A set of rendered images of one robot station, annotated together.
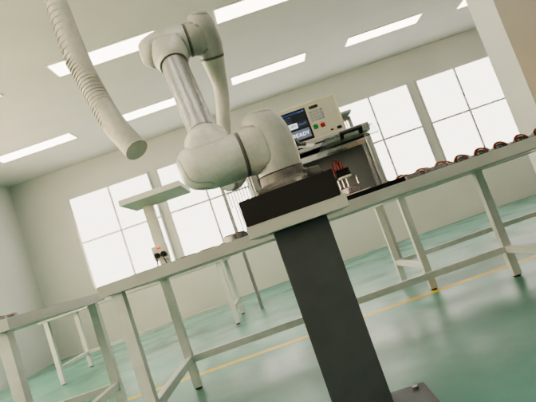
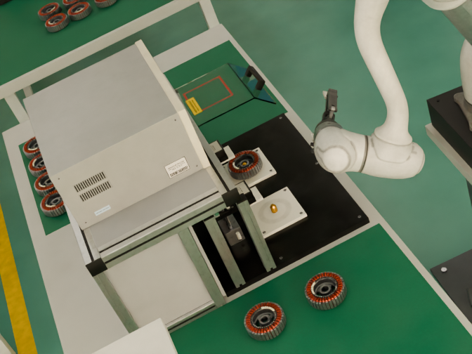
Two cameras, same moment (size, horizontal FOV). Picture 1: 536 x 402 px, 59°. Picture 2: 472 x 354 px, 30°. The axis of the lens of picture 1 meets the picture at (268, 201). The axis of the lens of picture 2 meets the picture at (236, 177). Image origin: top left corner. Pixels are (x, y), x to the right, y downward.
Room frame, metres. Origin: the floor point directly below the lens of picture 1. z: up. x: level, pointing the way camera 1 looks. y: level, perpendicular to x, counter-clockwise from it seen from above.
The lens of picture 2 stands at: (2.55, 1.83, 2.59)
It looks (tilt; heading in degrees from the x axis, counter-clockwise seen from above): 39 degrees down; 265
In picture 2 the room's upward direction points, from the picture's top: 23 degrees counter-clockwise
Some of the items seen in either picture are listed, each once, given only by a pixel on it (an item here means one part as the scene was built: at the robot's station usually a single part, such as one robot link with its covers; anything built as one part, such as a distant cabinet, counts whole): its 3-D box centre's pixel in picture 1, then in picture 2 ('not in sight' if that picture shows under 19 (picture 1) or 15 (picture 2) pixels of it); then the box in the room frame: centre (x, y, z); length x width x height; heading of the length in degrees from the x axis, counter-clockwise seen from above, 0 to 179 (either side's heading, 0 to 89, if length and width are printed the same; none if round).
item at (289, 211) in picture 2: not in sight; (274, 212); (2.32, -0.16, 0.78); 0.15 x 0.15 x 0.01; 1
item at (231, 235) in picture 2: not in sight; (231, 229); (2.46, -0.16, 0.80); 0.08 x 0.05 x 0.06; 91
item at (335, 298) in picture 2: (234, 237); (325, 290); (2.31, 0.21, 0.77); 0.11 x 0.11 x 0.04
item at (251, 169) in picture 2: (351, 190); (244, 164); (2.32, -0.40, 0.80); 0.11 x 0.11 x 0.04
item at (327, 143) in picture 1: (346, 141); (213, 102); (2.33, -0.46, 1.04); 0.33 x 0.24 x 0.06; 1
